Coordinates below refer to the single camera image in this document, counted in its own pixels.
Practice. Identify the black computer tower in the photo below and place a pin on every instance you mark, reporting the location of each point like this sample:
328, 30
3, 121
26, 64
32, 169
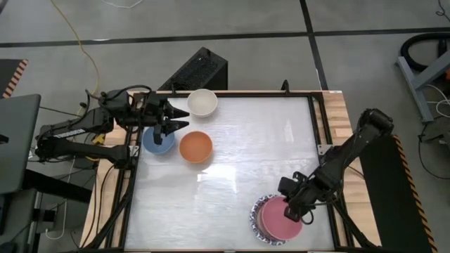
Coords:
200, 68

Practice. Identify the black clamp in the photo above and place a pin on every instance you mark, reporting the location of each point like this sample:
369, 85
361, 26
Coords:
285, 86

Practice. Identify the blue plastic bowl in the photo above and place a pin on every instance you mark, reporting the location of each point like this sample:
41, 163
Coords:
169, 144

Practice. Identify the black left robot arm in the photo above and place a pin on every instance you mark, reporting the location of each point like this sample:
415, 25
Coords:
70, 135

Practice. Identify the blue leaf print paper bowl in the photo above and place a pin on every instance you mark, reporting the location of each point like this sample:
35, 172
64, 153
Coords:
254, 225

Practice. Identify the black aluminium table frame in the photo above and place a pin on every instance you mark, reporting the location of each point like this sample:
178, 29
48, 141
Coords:
253, 95

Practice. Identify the orange plastic bowl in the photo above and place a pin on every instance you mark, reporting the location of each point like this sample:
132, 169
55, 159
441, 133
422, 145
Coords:
195, 147

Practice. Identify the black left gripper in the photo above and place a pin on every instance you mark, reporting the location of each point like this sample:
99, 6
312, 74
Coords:
153, 110

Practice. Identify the white plastic bowl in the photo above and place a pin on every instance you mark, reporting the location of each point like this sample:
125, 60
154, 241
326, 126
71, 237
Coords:
202, 102

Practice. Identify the silver corner bracket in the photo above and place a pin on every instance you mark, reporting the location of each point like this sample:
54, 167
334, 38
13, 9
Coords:
323, 148

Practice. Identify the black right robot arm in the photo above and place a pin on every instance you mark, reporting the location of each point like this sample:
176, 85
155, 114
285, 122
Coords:
351, 151

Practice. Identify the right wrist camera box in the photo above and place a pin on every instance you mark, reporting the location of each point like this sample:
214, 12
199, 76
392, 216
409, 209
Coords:
286, 185

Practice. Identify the pink plastic bowl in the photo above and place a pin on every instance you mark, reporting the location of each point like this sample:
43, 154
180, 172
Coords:
277, 221

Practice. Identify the black hazard striped mat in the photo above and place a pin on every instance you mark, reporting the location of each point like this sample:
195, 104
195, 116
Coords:
8, 74
386, 196

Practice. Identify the grey metal stand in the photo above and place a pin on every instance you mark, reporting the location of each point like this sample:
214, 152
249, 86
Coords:
413, 91

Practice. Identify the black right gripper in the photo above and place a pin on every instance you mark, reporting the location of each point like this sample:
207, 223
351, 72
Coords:
306, 193

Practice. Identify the black metal cart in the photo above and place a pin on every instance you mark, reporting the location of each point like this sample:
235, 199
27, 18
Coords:
52, 184

